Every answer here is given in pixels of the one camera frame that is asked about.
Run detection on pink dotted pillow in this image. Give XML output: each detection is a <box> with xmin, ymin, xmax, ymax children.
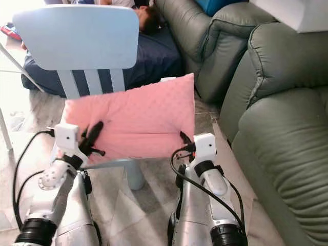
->
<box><xmin>64</xmin><ymin>73</ymin><xmax>197</xmax><ymax>165</ymax></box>

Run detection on green leather recliner sofa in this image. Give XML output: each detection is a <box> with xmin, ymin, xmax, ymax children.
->
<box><xmin>217</xmin><ymin>23</ymin><xmax>328</xmax><ymax>246</ymax></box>

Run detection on green leather corner sofa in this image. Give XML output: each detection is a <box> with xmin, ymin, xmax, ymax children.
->
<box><xmin>154</xmin><ymin>0</ymin><xmax>278</xmax><ymax>107</ymax></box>

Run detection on navy blue floor mattress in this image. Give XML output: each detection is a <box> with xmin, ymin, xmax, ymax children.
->
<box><xmin>22</xmin><ymin>26</ymin><xmax>186</xmax><ymax>99</ymax></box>

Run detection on light blue wooden chair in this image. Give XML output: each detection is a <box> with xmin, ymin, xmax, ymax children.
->
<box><xmin>12</xmin><ymin>5</ymin><xmax>146</xmax><ymax>192</ymax></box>

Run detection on red and blue bag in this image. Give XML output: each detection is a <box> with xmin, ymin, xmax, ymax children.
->
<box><xmin>1</xmin><ymin>23</ymin><xmax>23</xmax><ymax>42</ymax></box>

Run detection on teal blue cushion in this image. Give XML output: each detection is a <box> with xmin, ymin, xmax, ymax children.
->
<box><xmin>195</xmin><ymin>0</ymin><xmax>248</xmax><ymax>16</ymax></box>

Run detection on white box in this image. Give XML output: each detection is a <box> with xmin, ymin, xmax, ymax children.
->
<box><xmin>249</xmin><ymin>0</ymin><xmax>328</xmax><ymax>34</ymax></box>

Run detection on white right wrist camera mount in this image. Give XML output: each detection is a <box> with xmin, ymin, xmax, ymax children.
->
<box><xmin>187</xmin><ymin>133</ymin><xmax>217</xmax><ymax>171</ymax></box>

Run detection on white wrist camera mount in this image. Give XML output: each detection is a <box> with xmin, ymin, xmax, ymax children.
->
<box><xmin>54</xmin><ymin>123</ymin><xmax>89</xmax><ymax>165</ymax></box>
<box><xmin>187</xmin><ymin>133</ymin><xmax>217</xmax><ymax>171</ymax></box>

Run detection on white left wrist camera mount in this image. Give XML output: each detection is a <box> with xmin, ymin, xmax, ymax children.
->
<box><xmin>54</xmin><ymin>123</ymin><xmax>89</xmax><ymax>165</ymax></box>

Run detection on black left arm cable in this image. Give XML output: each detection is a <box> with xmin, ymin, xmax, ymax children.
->
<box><xmin>12</xmin><ymin>128</ymin><xmax>58</xmax><ymax>231</ymax></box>

